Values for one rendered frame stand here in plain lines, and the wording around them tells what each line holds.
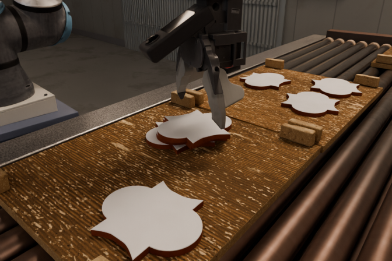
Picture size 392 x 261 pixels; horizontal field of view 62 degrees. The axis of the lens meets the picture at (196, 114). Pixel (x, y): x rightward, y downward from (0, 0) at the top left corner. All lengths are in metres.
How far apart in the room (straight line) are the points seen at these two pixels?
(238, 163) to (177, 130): 0.12
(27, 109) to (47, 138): 0.24
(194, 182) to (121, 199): 0.11
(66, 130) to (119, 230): 0.36
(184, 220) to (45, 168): 0.25
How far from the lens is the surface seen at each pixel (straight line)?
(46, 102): 0.92
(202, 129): 0.55
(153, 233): 0.38
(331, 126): 0.68
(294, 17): 3.65
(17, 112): 0.91
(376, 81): 0.95
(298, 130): 0.58
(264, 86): 0.84
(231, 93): 0.50
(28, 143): 0.68
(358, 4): 3.37
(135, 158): 0.53
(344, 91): 0.87
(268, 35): 3.77
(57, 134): 0.70
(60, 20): 0.96
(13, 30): 0.91
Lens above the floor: 1.21
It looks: 23 degrees down
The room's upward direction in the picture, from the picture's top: straight up
